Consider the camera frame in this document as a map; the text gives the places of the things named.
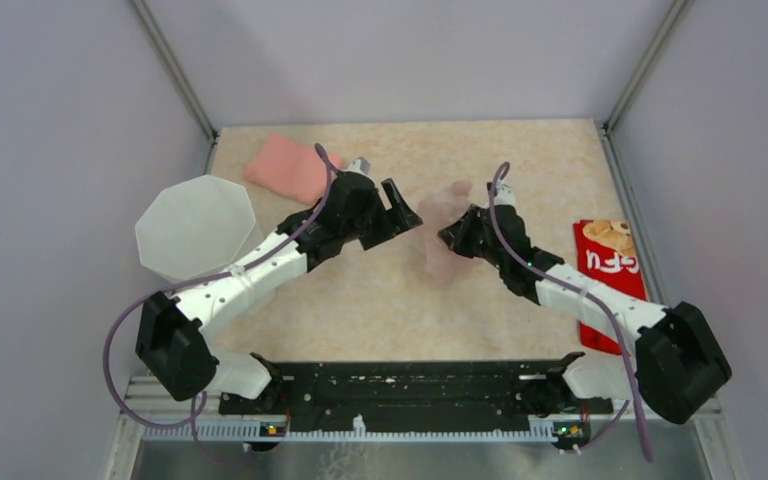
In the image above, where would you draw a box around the left aluminium frame post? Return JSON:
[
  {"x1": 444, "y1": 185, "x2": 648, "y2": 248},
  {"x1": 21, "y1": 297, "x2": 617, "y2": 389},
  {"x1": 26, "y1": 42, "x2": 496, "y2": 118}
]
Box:
[{"x1": 129, "y1": 0, "x2": 218, "y2": 145}]

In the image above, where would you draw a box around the translucent pink trash bag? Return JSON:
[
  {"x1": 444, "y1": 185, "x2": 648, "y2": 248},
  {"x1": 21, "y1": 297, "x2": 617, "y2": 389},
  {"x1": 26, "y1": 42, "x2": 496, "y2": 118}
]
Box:
[{"x1": 415, "y1": 180, "x2": 485, "y2": 285}]

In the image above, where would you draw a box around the right aluminium frame post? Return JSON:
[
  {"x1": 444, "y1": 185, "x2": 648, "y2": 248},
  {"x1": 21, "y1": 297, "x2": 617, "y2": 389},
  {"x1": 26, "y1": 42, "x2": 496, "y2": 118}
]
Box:
[{"x1": 602, "y1": 0, "x2": 695, "y2": 135}]

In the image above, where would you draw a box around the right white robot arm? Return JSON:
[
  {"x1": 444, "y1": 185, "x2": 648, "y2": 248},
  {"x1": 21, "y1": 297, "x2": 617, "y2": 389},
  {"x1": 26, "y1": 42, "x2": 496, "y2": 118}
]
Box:
[{"x1": 437, "y1": 205, "x2": 732, "y2": 424}]

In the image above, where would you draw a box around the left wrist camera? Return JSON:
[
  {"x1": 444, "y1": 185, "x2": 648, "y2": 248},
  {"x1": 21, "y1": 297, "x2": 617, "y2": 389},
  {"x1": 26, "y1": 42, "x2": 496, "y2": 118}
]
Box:
[{"x1": 343, "y1": 157, "x2": 371, "y2": 176}]

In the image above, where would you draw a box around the white octagonal trash bin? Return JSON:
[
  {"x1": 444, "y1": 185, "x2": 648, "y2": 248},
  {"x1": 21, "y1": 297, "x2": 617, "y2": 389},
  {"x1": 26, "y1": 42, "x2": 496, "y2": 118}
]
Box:
[{"x1": 135, "y1": 175, "x2": 264, "y2": 283}]

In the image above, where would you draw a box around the aluminium frame post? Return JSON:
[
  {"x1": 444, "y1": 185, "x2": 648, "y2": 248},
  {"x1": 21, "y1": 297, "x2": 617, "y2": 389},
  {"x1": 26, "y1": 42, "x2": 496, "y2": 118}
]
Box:
[
  {"x1": 129, "y1": 0, "x2": 218, "y2": 145},
  {"x1": 602, "y1": 0, "x2": 695, "y2": 135}
]

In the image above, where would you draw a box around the aluminium front rail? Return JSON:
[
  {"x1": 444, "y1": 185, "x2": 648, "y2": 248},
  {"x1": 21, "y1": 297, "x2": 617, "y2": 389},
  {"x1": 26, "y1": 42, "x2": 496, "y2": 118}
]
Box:
[{"x1": 102, "y1": 374, "x2": 746, "y2": 480}]

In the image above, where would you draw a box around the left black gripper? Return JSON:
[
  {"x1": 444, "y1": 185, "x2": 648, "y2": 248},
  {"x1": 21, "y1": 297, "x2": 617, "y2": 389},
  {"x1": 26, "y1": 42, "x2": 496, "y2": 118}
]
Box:
[{"x1": 342, "y1": 178, "x2": 422, "y2": 250}]

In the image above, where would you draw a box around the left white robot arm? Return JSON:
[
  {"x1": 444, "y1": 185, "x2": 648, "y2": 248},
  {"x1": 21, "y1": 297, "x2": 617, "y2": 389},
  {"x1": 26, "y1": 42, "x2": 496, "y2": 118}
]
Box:
[{"x1": 136, "y1": 172, "x2": 423, "y2": 414}]

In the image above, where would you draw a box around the red snack package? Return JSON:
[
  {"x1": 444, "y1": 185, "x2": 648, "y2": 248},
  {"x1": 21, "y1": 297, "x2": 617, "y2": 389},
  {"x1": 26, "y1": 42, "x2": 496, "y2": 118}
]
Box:
[{"x1": 572, "y1": 219, "x2": 652, "y2": 357}]

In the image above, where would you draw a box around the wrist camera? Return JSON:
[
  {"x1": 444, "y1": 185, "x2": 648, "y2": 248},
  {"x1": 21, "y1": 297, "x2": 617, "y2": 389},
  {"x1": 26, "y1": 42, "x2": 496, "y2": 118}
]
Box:
[
  {"x1": 488, "y1": 181, "x2": 516, "y2": 207},
  {"x1": 343, "y1": 157, "x2": 371, "y2": 176}
]

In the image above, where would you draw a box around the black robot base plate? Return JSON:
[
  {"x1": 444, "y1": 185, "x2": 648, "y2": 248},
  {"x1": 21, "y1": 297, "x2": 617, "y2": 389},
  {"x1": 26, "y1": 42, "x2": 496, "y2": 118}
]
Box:
[{"x1": 218, "y1": 353, "x2": 614, "y2": 434}]

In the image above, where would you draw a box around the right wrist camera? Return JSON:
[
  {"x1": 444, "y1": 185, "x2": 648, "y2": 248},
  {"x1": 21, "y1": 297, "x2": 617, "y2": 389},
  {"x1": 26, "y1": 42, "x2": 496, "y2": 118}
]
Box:
[{"x1": 488, "y1": 181, "x2": 516, "y2": 207}]

